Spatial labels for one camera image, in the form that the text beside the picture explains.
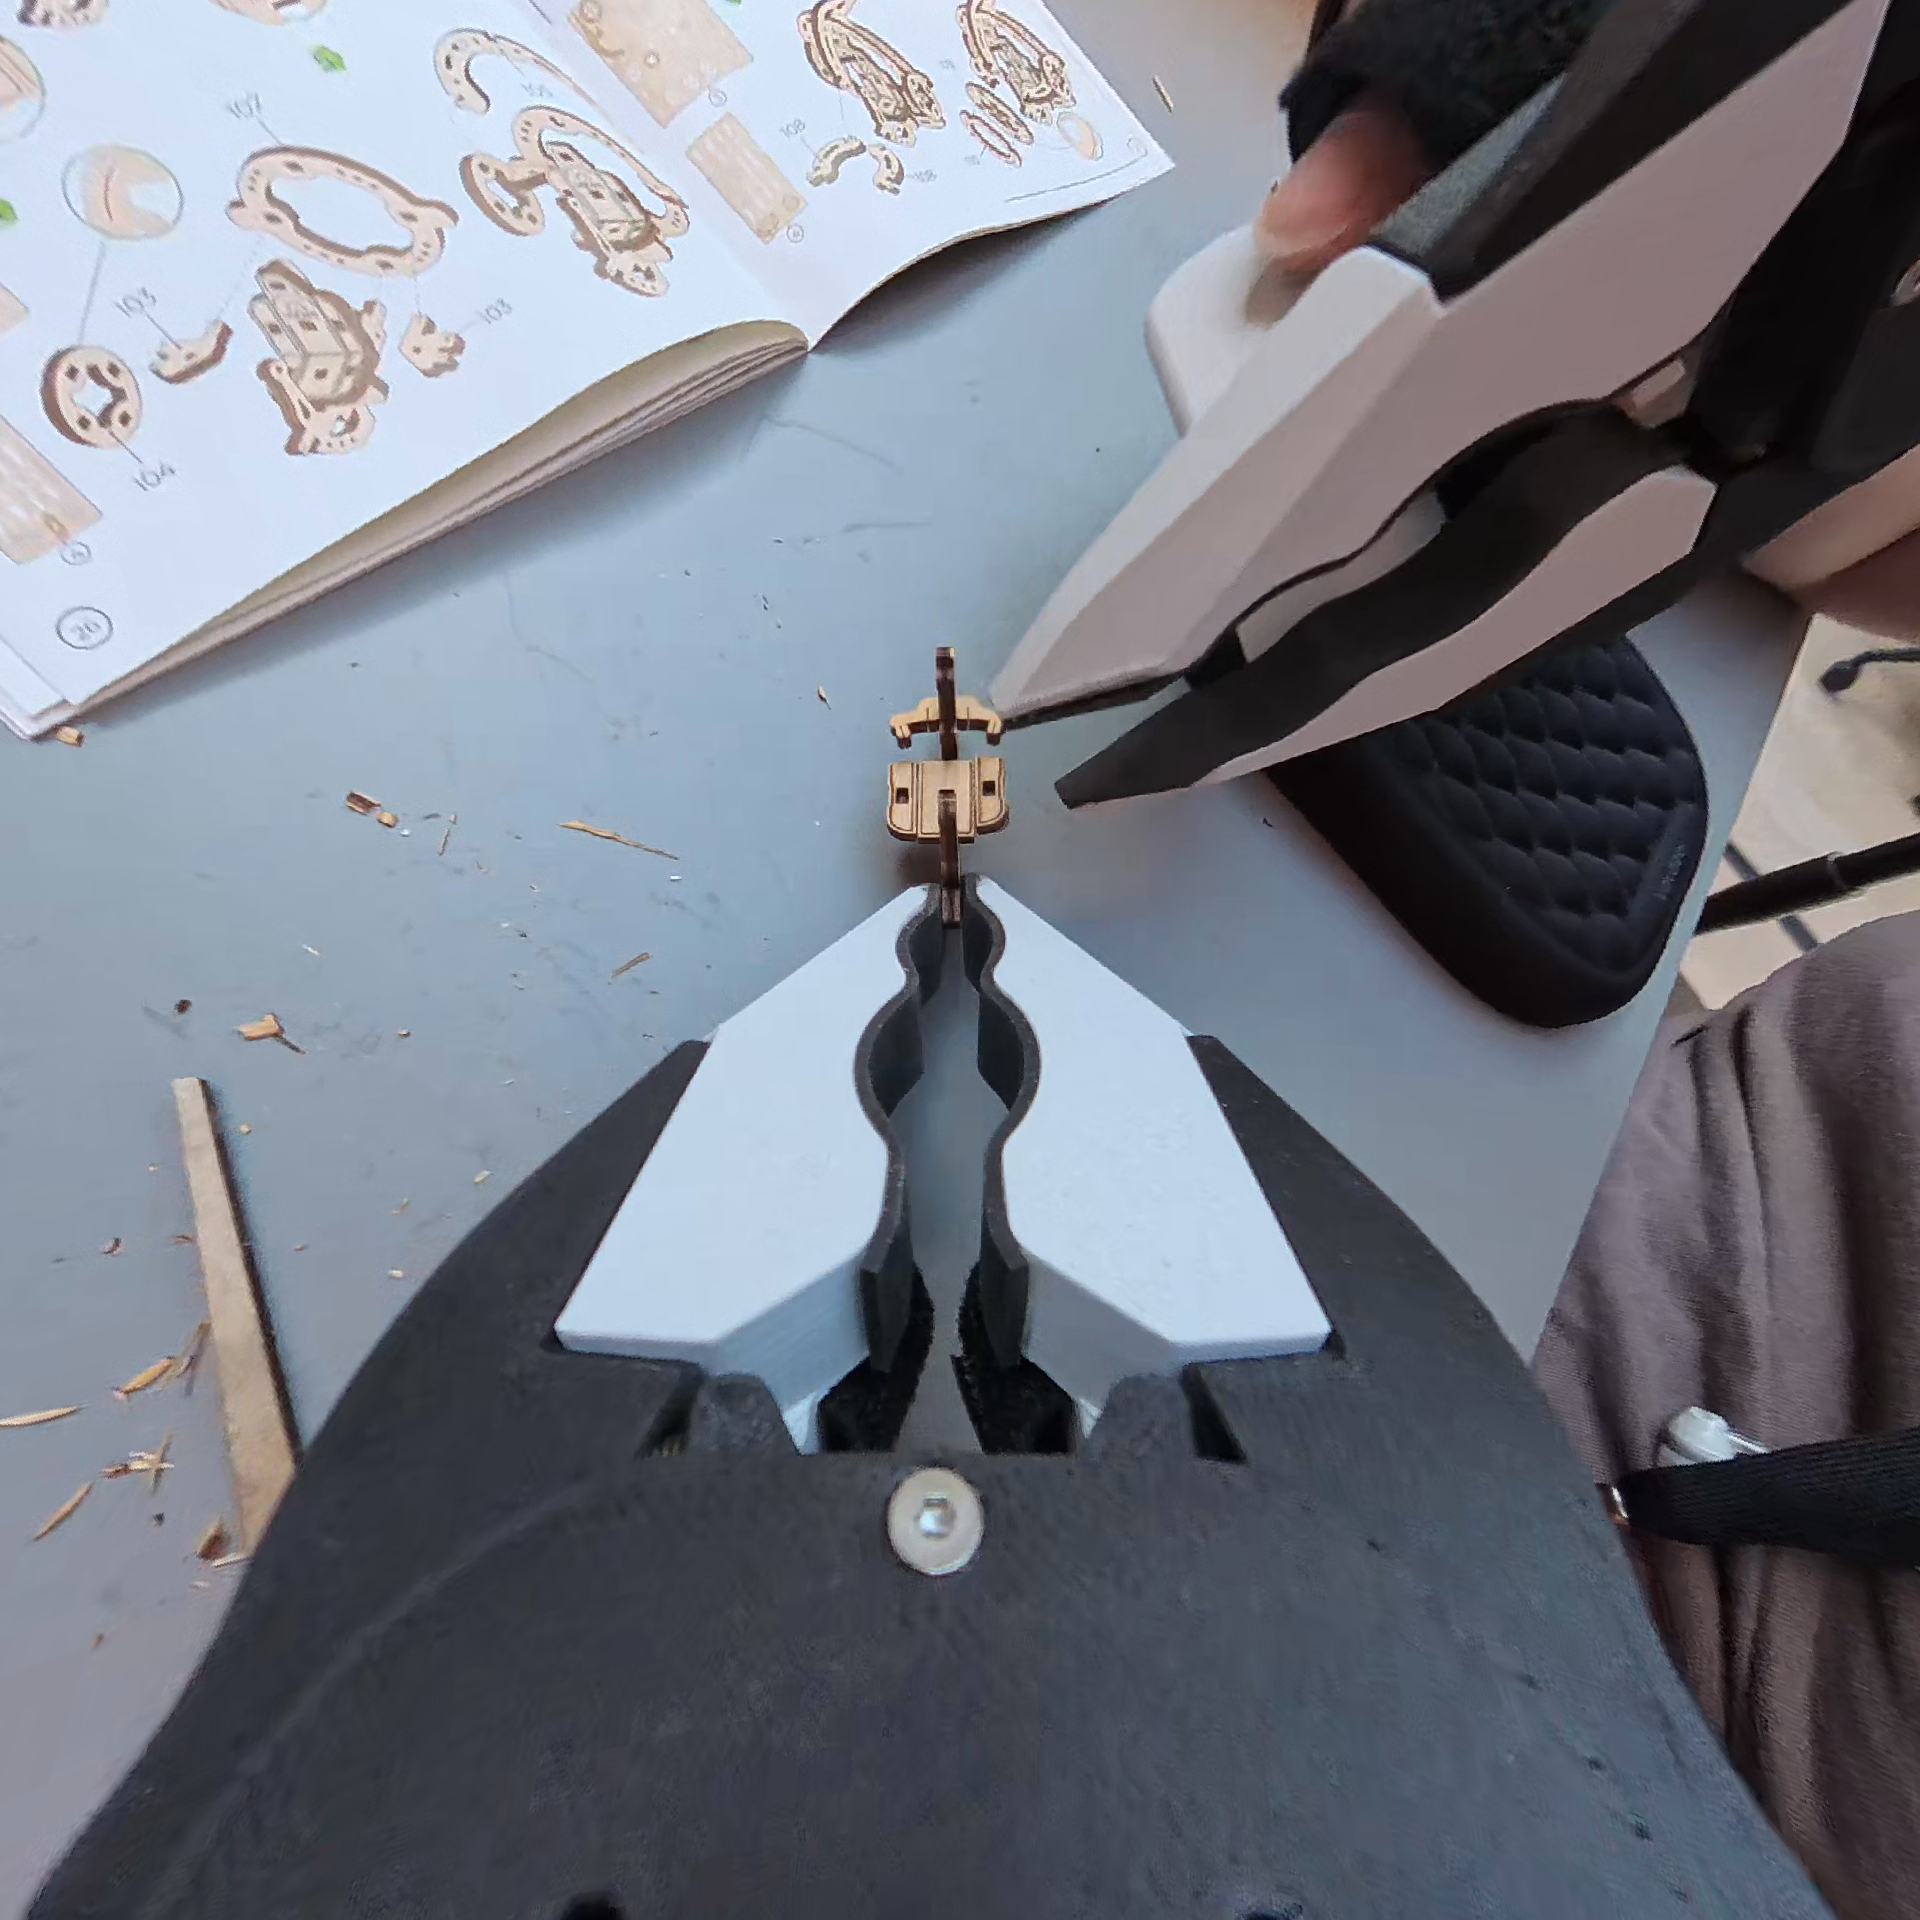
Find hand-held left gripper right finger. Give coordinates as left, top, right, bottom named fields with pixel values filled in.
left=957, top=877, right=1336, bottom=1455

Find wide slotted wooden part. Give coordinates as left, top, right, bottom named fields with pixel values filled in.
left=880, top=754, right=1013, bottom=849

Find scattered wood splinters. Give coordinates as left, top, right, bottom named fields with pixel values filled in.
left=0, top=1232, right=252, bottom=1570

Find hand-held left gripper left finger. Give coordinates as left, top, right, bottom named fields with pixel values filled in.
left=556, top=885, right=964, bottom=1455

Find open assembly instruction booklet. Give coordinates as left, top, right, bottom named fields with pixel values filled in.
left=0, top=0, right=1179, bottom=743

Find black metal bar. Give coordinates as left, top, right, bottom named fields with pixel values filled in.
left=1702, top=837, right=1920, bottom=935

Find white cable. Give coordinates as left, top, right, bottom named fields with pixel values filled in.
left=1654, top=1405, right=1774, bottom=1469

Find black quilted wrist rest pad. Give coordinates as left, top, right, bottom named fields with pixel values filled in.
left=1268, top=637, right=1714, bottom=1030

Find plywood offcut strip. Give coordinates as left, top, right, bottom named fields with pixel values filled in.
left=170, top=1075, right=301, bottom=1555

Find black webbing strap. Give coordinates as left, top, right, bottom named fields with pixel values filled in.
left=1610, top=1426, right=1920, bottom=1579

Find person's right hand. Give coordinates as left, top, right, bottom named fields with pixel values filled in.
left=1255, top=93, right=1451, bottom=278

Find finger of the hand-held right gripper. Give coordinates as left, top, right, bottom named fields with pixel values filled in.
left=988, top=0, right=1920, bottom=720
left=1056, top=404, right=1745, bottom=813

